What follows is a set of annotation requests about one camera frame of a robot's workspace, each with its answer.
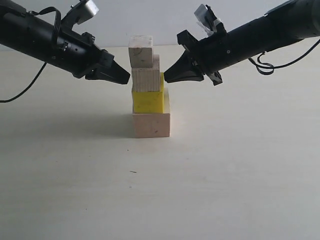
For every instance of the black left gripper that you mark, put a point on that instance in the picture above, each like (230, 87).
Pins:
(79, 55)

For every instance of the small wooden cube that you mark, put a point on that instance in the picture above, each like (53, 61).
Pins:
(140, 50)

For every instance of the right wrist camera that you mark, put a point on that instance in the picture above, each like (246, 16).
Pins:
(210, 23)

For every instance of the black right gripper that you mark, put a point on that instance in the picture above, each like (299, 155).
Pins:
(200, 58)

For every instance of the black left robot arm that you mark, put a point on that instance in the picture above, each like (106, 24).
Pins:
(49, 37)

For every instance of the yellow foam cube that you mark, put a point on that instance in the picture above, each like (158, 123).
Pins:
(150, 102)

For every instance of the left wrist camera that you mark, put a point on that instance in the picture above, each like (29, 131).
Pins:
(79, 13)

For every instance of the medium wooden cube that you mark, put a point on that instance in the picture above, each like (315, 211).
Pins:
(147, 79)

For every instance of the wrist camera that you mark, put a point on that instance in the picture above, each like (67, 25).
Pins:
(210, 23)
(79, 13)

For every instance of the large wooden cube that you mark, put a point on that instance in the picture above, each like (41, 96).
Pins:
(153, 125)

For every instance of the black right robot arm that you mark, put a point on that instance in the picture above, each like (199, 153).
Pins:
(284, 25)

